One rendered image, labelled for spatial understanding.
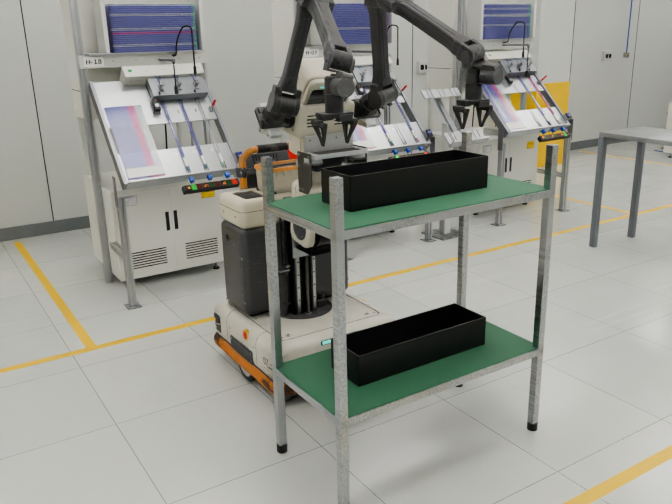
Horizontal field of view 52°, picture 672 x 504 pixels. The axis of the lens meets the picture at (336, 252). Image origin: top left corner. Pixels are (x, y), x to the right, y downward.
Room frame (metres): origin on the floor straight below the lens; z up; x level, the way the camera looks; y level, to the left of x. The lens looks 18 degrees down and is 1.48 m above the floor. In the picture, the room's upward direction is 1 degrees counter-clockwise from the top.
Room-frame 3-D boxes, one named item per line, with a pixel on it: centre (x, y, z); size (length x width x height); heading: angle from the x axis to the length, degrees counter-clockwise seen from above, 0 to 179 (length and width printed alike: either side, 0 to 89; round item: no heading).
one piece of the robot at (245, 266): (3.03, 0.21, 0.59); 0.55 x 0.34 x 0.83; 122
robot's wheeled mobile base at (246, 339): (2.95, 0.16, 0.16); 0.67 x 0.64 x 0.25; 32
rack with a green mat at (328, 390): (2.29, -0.26, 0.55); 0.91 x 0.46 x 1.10; 122
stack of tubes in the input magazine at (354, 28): (5.12, -0.16, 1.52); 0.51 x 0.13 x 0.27; 122
